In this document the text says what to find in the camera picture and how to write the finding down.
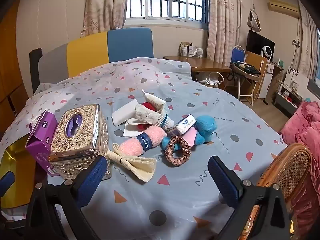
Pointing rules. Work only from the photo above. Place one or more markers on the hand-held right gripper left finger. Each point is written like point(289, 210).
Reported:
point(91, 180)

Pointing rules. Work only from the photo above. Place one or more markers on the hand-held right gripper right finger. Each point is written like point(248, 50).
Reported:
point(222, 180)

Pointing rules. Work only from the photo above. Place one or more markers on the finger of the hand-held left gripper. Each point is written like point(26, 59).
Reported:
point(6, 181)

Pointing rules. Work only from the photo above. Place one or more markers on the gold tin tray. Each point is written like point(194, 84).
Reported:
point(17, 170)

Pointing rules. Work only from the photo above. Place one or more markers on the brown satin scrunchie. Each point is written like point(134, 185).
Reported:
point(177, 160)

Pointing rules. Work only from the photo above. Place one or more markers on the cream sponge block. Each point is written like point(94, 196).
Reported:
point(140, 165)

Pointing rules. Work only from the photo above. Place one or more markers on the blue plush toy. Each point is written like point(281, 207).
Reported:
point(206, 127)

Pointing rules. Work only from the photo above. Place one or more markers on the white paper towel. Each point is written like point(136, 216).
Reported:
point(130, 132)

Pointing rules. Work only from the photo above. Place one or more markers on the blue white pocket tissue pack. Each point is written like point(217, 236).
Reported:
point(185, 125)

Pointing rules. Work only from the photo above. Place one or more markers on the white sponge block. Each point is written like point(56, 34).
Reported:
point(122, 115)

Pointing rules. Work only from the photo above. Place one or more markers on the pink towel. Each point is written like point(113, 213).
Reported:
point(155, 135)

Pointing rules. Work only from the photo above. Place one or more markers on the cream white packet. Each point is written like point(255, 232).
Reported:
point(152, 97)

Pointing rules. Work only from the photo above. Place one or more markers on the patterned plastic tablecloth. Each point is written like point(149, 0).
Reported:
point(175, 195)

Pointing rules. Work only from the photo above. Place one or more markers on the purple tissue carton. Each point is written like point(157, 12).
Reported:
point(40, 140)

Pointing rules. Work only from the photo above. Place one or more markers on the rattan chair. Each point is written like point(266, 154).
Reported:
point(287, 172)

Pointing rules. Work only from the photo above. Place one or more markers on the pink blanket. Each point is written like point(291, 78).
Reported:
point(307, 130)

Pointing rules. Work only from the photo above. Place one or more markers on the white tote bag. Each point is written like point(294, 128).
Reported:
point(211, 78)

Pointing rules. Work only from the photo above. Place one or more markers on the white shelf unit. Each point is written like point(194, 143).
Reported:
point(287, 95)

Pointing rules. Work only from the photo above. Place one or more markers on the white cabinet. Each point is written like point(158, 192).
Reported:
point(266, 80)

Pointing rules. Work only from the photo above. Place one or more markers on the wooden wardrobe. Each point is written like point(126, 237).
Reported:
point(10, 67)

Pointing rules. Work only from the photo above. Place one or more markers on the black handheld tool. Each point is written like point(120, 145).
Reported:
point(246, 67)

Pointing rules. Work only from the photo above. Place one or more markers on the wooden desk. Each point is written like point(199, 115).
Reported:
point(200, 63)

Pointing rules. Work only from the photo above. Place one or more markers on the black chair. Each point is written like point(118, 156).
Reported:
point(35, 65)

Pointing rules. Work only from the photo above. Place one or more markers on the wooden board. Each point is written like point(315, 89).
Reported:
point(257, 60)

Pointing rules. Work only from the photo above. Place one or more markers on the blue folding chair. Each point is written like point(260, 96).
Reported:
point(237, 52)

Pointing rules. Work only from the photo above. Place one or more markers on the cluster of small boxes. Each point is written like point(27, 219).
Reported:
point(187, 51)

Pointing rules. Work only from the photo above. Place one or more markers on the white round fan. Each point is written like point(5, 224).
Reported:
point(265, 52)

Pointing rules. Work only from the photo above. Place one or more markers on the black monitor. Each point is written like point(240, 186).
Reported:
point(260, 43)

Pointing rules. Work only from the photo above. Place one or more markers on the beige side curtain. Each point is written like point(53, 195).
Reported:
point(307, 45)

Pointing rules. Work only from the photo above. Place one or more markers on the beige patterned curtain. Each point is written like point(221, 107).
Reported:
point(105, 5)
point(220, 17)

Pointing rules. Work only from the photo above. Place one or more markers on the barred window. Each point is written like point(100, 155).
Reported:
point(167, 0)

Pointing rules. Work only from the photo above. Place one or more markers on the wall air conditioner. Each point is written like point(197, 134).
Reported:
point(283, 7)

